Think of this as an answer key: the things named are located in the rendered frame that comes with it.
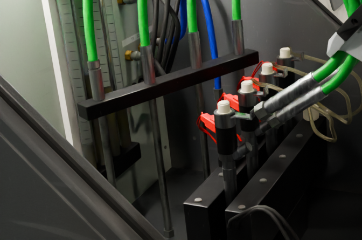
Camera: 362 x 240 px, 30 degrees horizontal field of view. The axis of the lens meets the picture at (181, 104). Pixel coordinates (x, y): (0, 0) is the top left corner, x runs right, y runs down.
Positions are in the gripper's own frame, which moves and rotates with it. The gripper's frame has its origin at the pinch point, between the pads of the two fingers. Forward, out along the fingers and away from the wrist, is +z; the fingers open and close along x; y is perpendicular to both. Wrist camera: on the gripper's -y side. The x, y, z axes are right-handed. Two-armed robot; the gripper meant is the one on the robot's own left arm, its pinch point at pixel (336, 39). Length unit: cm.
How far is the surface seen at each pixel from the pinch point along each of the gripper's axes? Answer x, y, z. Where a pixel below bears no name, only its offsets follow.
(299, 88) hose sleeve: -3.5, 0.9, 6.4
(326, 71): -2.2, 1.8, 2.7
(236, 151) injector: -7.2, 0.7, 19.4
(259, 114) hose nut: -5.5, -0.5, 12.6
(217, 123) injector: -7.2, -3.7, 17.6
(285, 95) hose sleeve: -4.1, 0.2, 8.3
